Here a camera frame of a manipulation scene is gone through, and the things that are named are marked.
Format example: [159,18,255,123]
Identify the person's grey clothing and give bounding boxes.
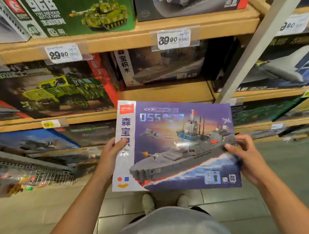
[120,206,232,234]

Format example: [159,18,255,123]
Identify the green armoured truck box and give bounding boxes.
[0,54,119,119]

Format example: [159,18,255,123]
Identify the person's black trousers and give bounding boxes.
[128,205,211,225]

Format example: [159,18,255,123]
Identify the purple 055 warship box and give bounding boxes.
[112,100,242,193]

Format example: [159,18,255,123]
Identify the person's right hand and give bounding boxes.
[224,134,275,189]

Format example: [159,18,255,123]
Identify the green display carton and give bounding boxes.
[18,0,137,38]

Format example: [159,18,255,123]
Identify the pile of small toy packets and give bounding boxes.
[0,174,54,197]

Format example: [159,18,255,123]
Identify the row of Challenger tank boxes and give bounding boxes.
[134,0,250,22]

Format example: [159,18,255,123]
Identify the person's left hand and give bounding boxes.
[93,137,128,183]

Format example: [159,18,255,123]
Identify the white wire display rack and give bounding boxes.
[0,152,95,197]

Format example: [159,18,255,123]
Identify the person's left forearm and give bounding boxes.
[51,171,117,234]

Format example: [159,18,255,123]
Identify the wooden shelf unit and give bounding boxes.
[0,0,309,160]

